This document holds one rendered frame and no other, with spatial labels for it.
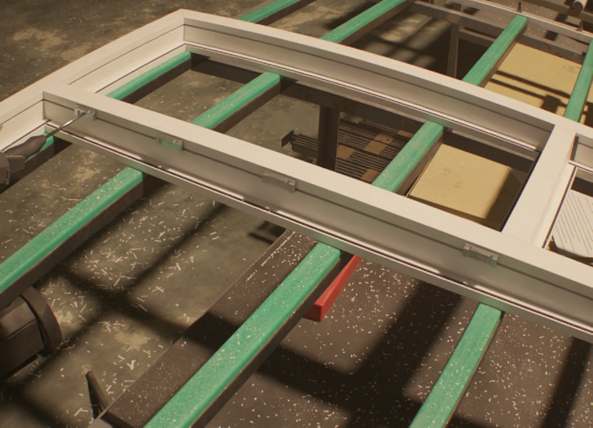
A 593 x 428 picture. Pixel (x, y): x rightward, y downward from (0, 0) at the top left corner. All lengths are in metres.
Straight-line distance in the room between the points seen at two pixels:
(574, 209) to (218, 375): 1.01
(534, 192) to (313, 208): 0.32
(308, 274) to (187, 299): 1.28
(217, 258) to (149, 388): 1.23
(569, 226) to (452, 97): 0.42
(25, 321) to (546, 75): 1.71
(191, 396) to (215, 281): 1.49
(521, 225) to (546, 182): 0.13
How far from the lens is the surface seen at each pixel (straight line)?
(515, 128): 1.31
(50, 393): 1.99
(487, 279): 0.95
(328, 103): 1.49
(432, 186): 1.58
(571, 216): 1.60
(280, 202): 1.04
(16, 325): 1.93
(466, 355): 0.87
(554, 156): 1.18
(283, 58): 1.46
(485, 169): 1.68
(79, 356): 2.07
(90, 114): 1.21
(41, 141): 1.15
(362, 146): 2.31
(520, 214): 1.00
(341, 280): 1.33
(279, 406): 1.15
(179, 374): 1.20
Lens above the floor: 1.47
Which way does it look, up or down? 34 degrees down
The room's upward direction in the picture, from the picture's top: 3 degrees clockwise
